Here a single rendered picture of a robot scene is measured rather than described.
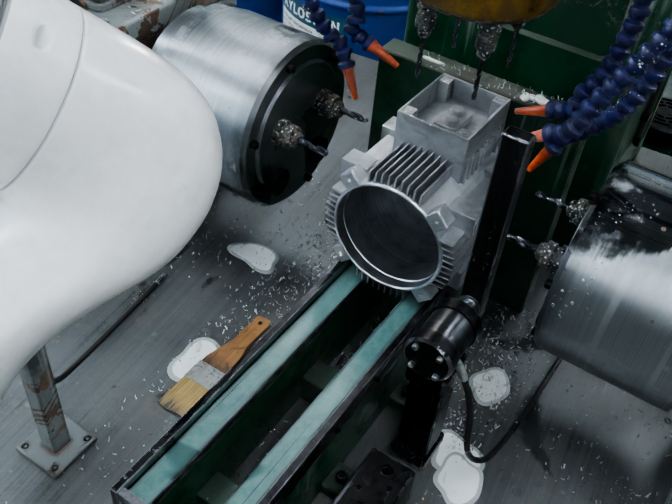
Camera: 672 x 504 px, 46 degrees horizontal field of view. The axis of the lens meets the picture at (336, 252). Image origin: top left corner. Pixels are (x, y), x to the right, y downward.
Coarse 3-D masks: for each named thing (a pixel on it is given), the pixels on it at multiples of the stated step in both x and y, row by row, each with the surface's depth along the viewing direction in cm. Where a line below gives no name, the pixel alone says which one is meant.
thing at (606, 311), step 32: (608, 192) 85; (640, 192) 85; (576, 224) 98; (608, 224) 84; (640, 224) 83; (544, 256) 91; (576, 256) 84; (608, 256) 83; (640, 256) 82; (576, 288) 84; (608, 288) 83; (640, 288) 82; (544, 320) 88; (576, 320) 86; (608, 320) 84; (640, 320) 82; (576, 352) 89; (608, 352) 86; (640, 352) 83; (640, 384) 86
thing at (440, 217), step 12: (348, 168) 99; (360, 168) 97; (348, 180) 97; (360, 180) 97; (444, 204) 93; (432, 216) 92; (444, 216) 92; (444, 228) 92; (336, 252) 106; (420, 288) 100; (432, 288) 101; (420, 300) 102
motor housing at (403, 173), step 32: (384, 160) 97; (416, 160) 96; (352, 192) 102; (384, 192) 111; (416, 192) 92; (448, 192) 96; (480, 192) 99; (352, 224) 106; (384, 224) 110; (416, 224) 113; (352, 256) 105; (384, 256) 107; (416, 256) 108; (448, 256) 95; (384, 288) 105; (416, 288) 101
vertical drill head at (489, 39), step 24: (432, 0) 83; (456, 0) 81; (480, 0) 80; (504, 0) 80; (528, 0) 81; (552, 0) 83; (432, 24) 89; (456, 24) 98; (480, 24) 85; (504, 24) 83; (480, 48) 86; (480, 72) 89
